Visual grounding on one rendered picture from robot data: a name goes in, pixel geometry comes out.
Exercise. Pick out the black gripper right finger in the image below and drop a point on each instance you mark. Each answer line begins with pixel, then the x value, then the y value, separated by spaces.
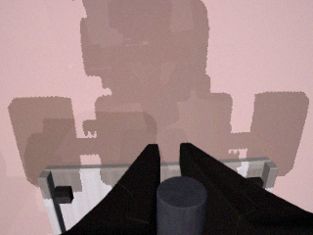
pixel 236 206

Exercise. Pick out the dark grey cylinder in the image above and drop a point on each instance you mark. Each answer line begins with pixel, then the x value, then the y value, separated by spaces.
pixel 180 205

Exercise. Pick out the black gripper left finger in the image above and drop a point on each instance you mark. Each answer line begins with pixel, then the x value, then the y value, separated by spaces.
pixel 130 208

